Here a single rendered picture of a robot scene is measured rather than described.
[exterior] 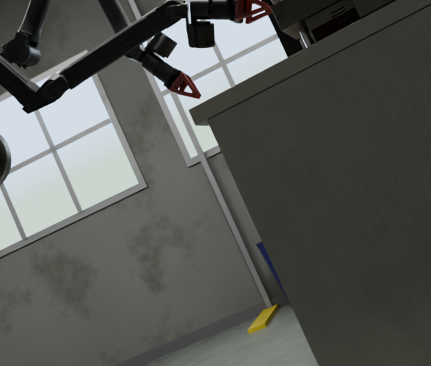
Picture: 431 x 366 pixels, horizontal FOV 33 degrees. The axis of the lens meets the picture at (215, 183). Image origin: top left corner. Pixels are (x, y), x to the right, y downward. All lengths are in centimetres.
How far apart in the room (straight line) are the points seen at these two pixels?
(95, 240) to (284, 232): 406
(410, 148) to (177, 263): 399
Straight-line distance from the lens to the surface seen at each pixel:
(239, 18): 184
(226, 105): 161
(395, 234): 155
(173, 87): 225
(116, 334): 563
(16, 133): 580
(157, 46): 231
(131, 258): 549
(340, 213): 156
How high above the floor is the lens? 61
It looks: 4 degrees up
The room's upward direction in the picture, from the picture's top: 24 degrees counter-clockwise
